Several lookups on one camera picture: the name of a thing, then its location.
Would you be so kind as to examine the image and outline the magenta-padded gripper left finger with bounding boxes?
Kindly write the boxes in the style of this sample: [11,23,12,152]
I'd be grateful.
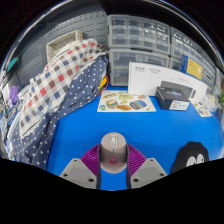
[59,143,102,190]

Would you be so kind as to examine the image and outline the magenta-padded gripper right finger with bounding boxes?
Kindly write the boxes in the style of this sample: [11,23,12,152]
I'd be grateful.
[125,143,168,190]

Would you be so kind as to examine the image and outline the pink beige computer mouse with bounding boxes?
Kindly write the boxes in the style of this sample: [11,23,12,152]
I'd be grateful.
[99,132,128,174]

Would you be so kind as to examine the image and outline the black cartoon-eyed mouse pad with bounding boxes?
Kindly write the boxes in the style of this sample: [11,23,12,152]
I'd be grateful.
[170,140,210,174]

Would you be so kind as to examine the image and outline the navy polka dot cloth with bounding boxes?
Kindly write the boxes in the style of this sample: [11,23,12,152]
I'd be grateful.
[6,54,110,170]

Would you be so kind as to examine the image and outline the large colourful sticker sheet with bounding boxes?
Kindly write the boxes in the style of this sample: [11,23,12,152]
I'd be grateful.
[96,90,157,113]

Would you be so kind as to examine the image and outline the small black box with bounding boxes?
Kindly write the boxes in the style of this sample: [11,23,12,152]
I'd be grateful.
[155,85,192,111]

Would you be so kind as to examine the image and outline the small colourful sticker sheet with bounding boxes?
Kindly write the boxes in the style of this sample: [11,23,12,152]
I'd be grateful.
[193,101,213,118]

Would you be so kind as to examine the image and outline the small yellow item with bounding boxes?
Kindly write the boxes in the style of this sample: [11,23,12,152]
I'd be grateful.
[99,77,110,94]

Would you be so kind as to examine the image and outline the long white keyboard box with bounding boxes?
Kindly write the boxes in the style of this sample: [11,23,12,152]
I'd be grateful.
[128,60,208,103]

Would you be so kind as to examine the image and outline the red blue checkered cloth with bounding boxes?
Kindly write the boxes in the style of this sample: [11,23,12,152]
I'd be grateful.
[18,38,108,138]

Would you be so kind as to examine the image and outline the clear plastic packet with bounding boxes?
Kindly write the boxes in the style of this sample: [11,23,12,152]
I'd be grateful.
[204,93,220,109]

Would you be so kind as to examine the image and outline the purple plastic item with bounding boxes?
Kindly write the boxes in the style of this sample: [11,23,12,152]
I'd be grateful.
[8,85,19,105]

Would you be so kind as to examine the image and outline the grey large-drawer cabinet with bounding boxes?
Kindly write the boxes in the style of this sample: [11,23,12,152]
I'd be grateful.
[168,56,184,72]
[109,49,170,87]

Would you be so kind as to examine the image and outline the yellow and blue box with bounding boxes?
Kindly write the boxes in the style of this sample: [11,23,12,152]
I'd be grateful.
[179,54,204,81]

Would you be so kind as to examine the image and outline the grey small-drawer cabinet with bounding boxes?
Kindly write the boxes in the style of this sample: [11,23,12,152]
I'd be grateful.
[107,14,171,54]
[201,56,218,82]
[169,27,204,63]

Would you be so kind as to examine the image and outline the teal plastic item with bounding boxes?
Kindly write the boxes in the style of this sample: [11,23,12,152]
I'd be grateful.
[5,57,19,73]

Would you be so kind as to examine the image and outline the white woven basket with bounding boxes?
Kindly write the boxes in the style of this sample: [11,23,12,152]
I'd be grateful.
[45,29,84,61]

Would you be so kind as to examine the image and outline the grey wall pegboard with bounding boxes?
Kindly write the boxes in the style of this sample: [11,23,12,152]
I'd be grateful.
[14,11,109,88]

